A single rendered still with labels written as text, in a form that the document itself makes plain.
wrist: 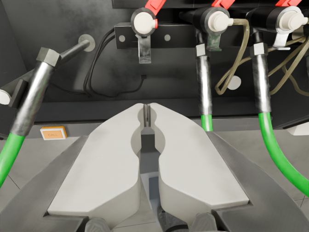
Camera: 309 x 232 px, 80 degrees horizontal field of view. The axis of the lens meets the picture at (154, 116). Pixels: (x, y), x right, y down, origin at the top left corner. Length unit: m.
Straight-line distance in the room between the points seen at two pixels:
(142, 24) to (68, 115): 0.37
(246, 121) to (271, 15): 0.29
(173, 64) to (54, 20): 0.30
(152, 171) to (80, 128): 0.40
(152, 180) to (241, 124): 0.43
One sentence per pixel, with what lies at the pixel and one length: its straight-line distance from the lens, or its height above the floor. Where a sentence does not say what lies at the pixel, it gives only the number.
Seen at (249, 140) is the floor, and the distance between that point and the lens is 1.95.
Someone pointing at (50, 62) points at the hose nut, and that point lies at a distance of 0.23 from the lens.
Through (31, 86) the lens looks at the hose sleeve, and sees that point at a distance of 0.23.
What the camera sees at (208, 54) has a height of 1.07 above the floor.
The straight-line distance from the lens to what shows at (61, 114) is 0.53.
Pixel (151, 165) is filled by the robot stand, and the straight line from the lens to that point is 0.80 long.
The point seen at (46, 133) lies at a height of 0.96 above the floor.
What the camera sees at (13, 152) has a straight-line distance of 0.24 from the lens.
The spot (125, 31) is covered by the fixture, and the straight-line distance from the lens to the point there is 0.35.
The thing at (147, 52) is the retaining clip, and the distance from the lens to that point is 0.23.
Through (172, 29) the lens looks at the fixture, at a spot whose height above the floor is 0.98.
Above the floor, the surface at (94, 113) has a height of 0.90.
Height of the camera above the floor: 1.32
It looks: 59 degrees down
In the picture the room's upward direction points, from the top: 174 degrees clockwise
